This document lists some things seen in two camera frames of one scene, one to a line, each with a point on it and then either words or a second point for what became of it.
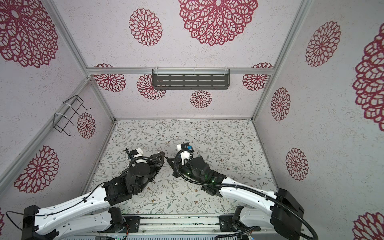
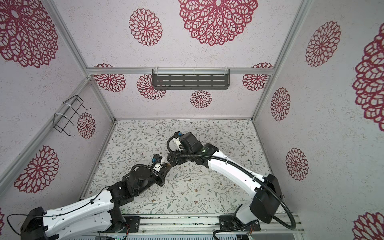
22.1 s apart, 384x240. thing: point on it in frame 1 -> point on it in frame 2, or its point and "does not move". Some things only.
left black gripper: (154, 162) -> (162, 174)
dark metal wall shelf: (189, 78) does not move
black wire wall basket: (67, 113) does not move
